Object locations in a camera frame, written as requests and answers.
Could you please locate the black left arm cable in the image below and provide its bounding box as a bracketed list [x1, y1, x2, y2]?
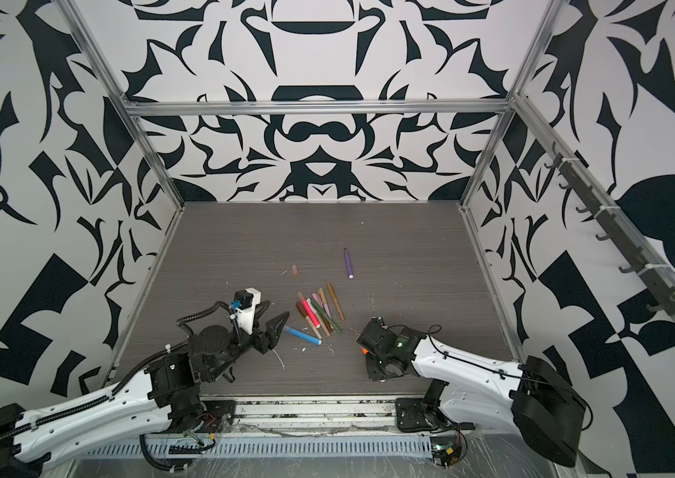
[138, 432, 217, 473]

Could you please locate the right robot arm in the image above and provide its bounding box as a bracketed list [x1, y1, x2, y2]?
[357, 318, 594, 468]

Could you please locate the green pen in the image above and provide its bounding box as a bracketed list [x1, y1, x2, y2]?
[310, 299, 343, 334]

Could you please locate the green circuit board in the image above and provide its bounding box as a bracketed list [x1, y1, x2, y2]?
[431, 434, 468, 468]

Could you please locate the purple marker pen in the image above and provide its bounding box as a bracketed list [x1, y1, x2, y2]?
[343, 248, 355, 280]

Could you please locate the blue highlighter pen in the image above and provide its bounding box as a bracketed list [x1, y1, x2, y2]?
[284, 326, 323, 346]

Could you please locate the white cable duct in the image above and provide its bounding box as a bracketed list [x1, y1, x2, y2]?
[73, 435, 434, 460]

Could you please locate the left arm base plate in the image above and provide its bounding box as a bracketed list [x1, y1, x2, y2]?
[195, 400, 237, 434]

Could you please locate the pink highlighter pen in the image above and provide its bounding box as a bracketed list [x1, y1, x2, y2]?
[302, 299, 321, 329]

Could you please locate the gold brown pen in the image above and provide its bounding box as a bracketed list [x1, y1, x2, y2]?
[327, 282, 345, 322]

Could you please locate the light pink cap pen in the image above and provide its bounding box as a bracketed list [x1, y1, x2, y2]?
[312, 293, 334, 335]

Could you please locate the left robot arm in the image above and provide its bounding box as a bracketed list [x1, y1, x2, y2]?
[0, 301, 290, 477]

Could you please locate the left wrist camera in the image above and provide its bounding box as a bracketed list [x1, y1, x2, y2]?
[230, 288, 262, 335]

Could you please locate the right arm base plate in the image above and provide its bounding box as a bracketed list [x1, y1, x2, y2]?
[394, 398, 458, 433]

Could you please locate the aluminium front rail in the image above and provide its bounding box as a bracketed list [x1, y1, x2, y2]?
[55, 390, 569, 443]

